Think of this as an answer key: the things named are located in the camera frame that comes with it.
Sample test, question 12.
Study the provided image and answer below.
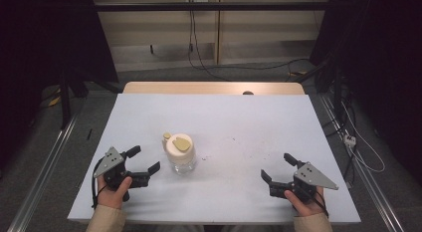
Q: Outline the black horizontal beam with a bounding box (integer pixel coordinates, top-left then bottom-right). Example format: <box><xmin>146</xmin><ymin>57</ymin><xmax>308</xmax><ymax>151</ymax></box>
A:
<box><xmin>94</xmin><ymin>1</ymin><xmax>332</xmax><ymax>12</ymax></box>

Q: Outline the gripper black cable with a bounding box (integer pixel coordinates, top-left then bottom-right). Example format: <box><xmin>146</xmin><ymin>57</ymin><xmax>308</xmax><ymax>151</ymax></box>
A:
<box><xmin>91</xmin><ymin>157</ymin><xmax>107</xmax><ymax>210</ymax></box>
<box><xmin>310</xmin><ymin>189</ymin><xmax>330</xmax><ymax>218</ymax></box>

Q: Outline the black metal stand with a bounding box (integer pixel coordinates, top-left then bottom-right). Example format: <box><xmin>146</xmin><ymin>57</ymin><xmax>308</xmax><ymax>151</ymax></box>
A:
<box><xmin>57</xmin><ymin>68</ymin><xmax>90</xmax><ymax>130</ymax></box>

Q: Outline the black curtain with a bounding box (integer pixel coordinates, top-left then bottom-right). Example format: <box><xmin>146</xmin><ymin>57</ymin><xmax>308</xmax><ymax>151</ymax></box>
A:
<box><xmin>0</xmin><ymin>0</ymin><xmax>119</xmax><ymax>170</ymax></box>
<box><xmin>310</xmin><ymin>0</ymin><xmax>422</xmax><ymax>186</ymax></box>

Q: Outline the black floor cable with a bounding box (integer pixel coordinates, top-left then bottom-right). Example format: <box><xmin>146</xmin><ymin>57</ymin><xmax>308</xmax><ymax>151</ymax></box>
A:
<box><xmin>198</xmin><ymin>58</ymin><xmax>312</xmax><ymax>73</ymax></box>

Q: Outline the black hanging cable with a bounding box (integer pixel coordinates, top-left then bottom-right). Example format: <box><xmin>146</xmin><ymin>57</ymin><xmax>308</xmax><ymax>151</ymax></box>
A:
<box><xmin>187</xmin><ymin>9</ymin><xmax>231</xmax><ymax>82</ymax></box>

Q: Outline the white power strip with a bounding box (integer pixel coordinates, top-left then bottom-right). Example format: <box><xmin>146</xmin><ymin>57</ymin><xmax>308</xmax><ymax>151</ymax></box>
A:
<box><xmin>343</xmin><ymin>133</ymin><xmax>357</xmax><ymax>147</ymax></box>

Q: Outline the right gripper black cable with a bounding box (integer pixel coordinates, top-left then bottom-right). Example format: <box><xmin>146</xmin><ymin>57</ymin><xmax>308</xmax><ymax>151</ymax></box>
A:
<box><xmin>310</xmin><ymin>189</ymin><xmax>330</xmax><ymax>218</ymax></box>

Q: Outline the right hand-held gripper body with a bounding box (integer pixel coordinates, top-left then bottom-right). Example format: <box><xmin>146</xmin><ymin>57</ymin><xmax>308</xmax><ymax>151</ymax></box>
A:
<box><xmin>269</xmin><ymin>160</ymin><xmax>339</xmax><ymax>204</ymax></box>

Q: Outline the person's left hand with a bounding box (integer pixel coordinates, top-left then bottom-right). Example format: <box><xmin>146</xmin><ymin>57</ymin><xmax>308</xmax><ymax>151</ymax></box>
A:
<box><xmin>97</xmin><ymin>175</ymin><xmax>133</xmax><ymax>210</ymax></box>

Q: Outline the white table mat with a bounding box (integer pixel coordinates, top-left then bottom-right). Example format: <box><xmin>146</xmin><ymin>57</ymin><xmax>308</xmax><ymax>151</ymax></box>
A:
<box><xmin>67</xmin><ymin>93</ymin><xmax>362</xmax><ymax>225</ymax></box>

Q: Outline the yellow tape piece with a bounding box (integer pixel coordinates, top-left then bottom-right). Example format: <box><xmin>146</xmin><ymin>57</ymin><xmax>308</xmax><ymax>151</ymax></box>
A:
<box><xmin>47</xmin><ymin>88</ymin><xmax>63</xmax><ymax>108</ymax></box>

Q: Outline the white cable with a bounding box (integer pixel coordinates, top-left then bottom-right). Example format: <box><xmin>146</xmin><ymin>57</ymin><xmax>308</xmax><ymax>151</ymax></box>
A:
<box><xmin>340</xmin><ymin>102</ymin><xmax>386</xmax><ymax>174</ymax></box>

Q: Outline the glass jar with cream lid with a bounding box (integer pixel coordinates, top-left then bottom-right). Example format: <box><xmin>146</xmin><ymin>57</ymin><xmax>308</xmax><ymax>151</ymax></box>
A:
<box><xmin>161</xmin><ymin>131</ymin><xmax>197</xmax><ymax>175</ymax></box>

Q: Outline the wooden wall post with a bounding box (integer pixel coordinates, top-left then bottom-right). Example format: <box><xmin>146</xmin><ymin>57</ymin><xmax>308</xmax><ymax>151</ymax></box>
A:
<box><xmin>214</xmin><ymin>0</ymin><xmax>223</xmax><ymax>66</ymax></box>

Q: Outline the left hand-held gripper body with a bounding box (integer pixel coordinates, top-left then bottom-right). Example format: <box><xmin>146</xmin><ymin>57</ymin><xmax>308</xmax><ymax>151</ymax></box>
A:
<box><xmin>94</xmin><ymin>146</ymin><xmax>150</xmax><ymax>193</ymax></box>

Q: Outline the person's right hand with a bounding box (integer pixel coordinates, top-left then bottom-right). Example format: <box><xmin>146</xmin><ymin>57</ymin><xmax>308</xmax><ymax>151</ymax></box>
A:
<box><xmin>284</xmin><ymin>186</ymin><xmax>325</xmax><ymax>217</ymax></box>

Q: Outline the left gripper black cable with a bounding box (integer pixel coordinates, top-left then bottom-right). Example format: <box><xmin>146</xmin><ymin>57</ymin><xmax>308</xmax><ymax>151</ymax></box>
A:
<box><xmin>91</xmin><ymin>157</ymin><xmax>107</xmax><ymax>210</ymax></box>

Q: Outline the wooden table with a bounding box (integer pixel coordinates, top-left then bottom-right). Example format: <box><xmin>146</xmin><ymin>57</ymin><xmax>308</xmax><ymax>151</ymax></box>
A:
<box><xmin>122</xmin><ymin>81</ymin><xmax>306</xmax><ymax>96</ymax></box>

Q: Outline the metal floor rail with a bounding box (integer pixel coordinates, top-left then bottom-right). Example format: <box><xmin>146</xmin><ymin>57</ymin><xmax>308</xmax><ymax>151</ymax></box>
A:
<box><xmin>7</xmin><ymin>115</ymin><xmax>80</xmax><ymax>232</ymax></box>
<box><xmin>318</xmin><ymin>94</ymin><xmax>405</xmax><ymax>232</ymax></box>

